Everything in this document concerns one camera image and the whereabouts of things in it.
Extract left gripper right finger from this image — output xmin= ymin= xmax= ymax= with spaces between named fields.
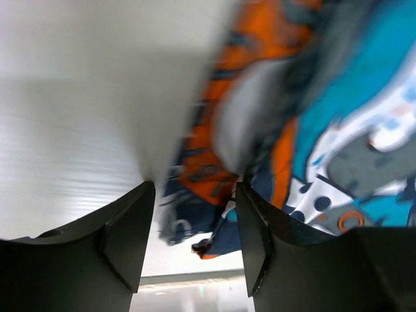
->
xmin=235 ymin=183 xmax=415 ymax=311

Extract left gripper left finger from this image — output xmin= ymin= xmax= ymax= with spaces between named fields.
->
xmin=1 ymin=181 xmax=155 ymax=311

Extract colourful patterned shorts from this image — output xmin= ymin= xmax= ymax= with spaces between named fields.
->
xmin=159 ymin=1 xmax=415 ymax=259

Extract aluminium rail front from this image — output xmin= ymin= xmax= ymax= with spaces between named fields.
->
xmin=139 ymin=269 xmax=244 ymax=287

